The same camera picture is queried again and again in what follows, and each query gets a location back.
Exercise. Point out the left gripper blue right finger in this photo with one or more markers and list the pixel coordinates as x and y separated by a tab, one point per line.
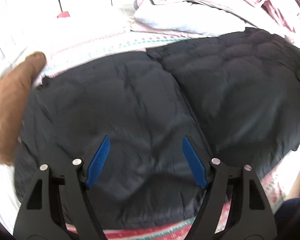
250	215

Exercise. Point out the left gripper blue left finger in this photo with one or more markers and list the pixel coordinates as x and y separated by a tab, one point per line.
40	215

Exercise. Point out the black quilted puffer jacket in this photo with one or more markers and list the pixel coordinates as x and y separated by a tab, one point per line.
236	96

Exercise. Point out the christmas patterned knit blanket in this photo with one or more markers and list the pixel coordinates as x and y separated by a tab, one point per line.
126	140

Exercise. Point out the brown folded blanket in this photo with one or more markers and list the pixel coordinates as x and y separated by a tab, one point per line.
14	91

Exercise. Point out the grey bed sheet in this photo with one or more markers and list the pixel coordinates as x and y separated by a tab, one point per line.
27	26

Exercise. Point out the light blue fleece blanket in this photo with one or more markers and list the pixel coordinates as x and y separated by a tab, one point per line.
189	17

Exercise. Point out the red small object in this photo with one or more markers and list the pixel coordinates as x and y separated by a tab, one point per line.
63	14

